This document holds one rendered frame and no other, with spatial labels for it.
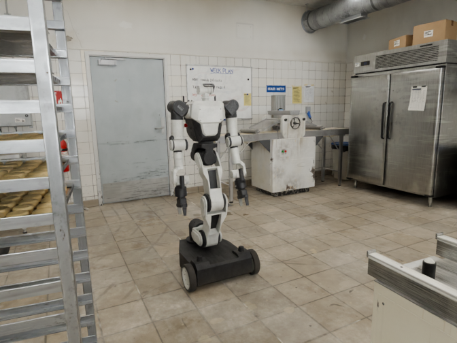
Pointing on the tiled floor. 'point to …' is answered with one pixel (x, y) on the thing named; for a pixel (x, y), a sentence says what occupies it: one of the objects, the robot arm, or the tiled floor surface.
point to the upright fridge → (405, 120)
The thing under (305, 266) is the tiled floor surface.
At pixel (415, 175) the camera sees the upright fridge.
